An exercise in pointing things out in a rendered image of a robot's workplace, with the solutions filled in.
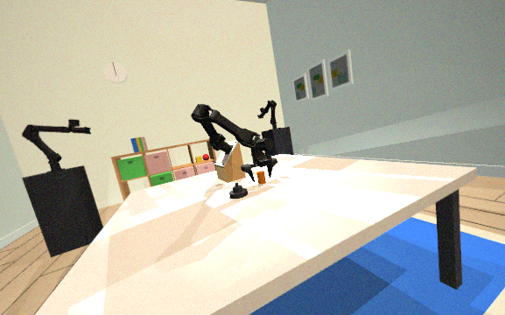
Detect orange knob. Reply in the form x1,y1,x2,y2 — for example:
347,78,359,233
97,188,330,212
256,171,266,184

